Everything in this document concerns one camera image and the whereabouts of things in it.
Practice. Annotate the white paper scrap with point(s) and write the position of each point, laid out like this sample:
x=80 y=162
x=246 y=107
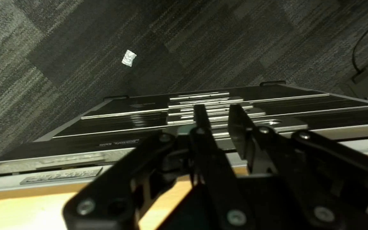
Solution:
x=129 y=57

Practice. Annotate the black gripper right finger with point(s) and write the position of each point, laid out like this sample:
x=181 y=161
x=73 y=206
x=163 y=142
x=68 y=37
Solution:
x=319 y=179

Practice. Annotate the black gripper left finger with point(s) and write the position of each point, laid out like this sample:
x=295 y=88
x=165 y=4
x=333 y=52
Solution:
x=120 y=174

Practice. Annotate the grey metal tool drawer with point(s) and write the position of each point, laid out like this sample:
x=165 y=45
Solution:
x=43 y=163

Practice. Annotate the closed cabinet drawer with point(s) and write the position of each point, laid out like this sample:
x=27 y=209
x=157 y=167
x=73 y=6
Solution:
x=107 y=125
x=128 y=103

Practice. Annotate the grey tool cabinet wood top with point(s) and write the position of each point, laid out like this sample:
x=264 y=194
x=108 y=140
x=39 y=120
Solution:
x=22 y=208

